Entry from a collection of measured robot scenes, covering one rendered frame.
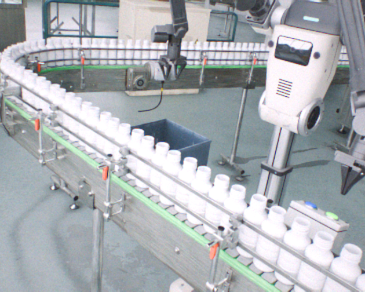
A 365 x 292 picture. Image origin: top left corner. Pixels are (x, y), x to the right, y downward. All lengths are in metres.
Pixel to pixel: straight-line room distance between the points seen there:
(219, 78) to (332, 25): 1.71
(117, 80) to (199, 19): 2.93
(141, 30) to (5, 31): 2.12
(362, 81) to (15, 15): 5.75
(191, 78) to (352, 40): 2.08
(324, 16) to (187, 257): 0.96
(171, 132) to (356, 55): 1.16
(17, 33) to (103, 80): 3.83
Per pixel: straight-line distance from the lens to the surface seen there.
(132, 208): 1.29
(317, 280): 0.96
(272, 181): 1.71
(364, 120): 0.99
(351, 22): 1.02
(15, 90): 1.92
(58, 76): 2.63
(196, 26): 5.54
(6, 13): 6.36
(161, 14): 5.29
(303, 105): 1.53
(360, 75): 1.05
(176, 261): 1.21
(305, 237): 0.95
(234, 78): 3.21
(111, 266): 2.47
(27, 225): 2.83
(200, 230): 1.11
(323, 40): 1.47
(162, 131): 2.01
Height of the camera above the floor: 1.65
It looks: 24 degrees down
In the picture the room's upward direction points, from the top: 7 degrees clockwise
